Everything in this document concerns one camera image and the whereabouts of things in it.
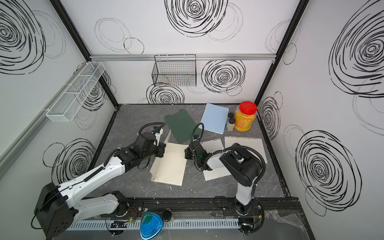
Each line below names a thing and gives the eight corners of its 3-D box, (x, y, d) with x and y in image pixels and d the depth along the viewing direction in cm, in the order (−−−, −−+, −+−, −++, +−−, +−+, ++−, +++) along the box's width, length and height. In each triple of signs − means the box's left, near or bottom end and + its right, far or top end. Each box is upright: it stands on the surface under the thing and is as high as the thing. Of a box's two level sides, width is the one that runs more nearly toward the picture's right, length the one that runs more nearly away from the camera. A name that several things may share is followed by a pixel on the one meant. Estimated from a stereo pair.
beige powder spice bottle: (226, 131, 106) (229, 123, 99) (225, 125, 109) (227, 118, 102) (232, 131, 106) (235, 123, 99) (231, 125, 109) (234, 118, 102)
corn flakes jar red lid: (234, 131, 103) (240, 116, 90) (231, 117, 112) (236, 101, 99) (251, 131, 103) (260, 116, 90) (247, 117, 112) (254, 101, 99)
